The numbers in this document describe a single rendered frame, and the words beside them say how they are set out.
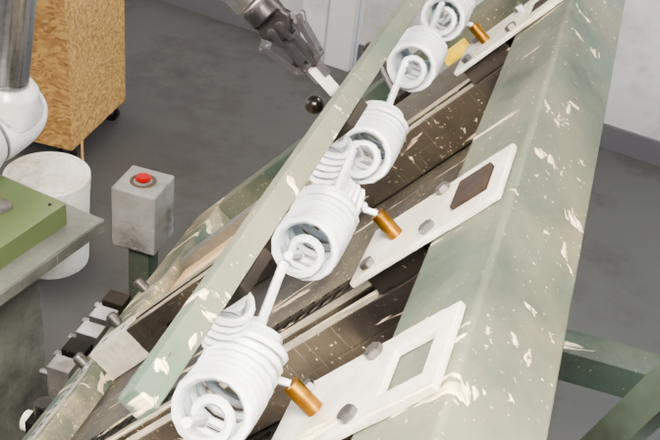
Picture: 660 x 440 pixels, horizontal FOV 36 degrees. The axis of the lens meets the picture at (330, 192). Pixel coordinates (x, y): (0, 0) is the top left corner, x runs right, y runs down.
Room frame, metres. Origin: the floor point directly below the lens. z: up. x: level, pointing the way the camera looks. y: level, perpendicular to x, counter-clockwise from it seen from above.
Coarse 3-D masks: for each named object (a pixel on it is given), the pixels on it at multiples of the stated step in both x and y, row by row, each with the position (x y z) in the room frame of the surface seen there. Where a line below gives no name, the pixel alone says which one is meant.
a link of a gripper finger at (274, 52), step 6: (258, 48) 1.84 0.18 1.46; (264, 48) 1.84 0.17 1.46; (270, 48) 1.84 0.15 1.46; (276, 48) 1.85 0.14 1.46; (270, 54) 1.84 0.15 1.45; (276, 54) 1.83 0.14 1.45; (282, 54) 1.85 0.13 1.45; (276, 60) 1.83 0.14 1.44; (282, 60) 1.83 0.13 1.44; (288, 60) 1.84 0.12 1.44; (288, 66) 1.83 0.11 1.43; (294, 66) 1.83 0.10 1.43; (294, 72) 1.82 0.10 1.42; (300, 72) 1.83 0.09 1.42
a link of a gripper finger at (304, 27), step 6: (300, 18) 1.82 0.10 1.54; (300, 24) 1.82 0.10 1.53; (306, 24) 1.84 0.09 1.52; (306, 30) 1.82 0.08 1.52; (312, 30) 1.84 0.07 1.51; (306, 36) 1.82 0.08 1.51; (312, 36) 1.83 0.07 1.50; (312, 42) 1.82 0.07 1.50; (318, 42) 1.83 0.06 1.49; (312, 48) 1.82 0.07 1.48; (318, 48) 1.82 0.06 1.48; (318, 54) 1.81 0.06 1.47
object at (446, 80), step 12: (456, 60) 1.70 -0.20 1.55; (444, 72) 1.69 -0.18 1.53; (432, 84) 1.70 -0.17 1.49; (444, 84) 1.69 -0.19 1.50; (456, 84) 1.69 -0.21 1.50; (408, 96) 1.71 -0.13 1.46; (420, 96) 1.70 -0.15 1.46; (432, 96) 1.70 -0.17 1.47; (408, 108) 1.71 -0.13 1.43; (420, 108) 1.70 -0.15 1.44; (408, 120) 1.71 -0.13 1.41; (252, 204) 1.82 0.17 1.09; (240, 216) 1.80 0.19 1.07; (228, 228) 1.79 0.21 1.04; (204, 240) 1.85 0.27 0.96; (216, 240) 1.80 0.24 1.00; (192, 252) 1.81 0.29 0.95; (204, 252) 1.80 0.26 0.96
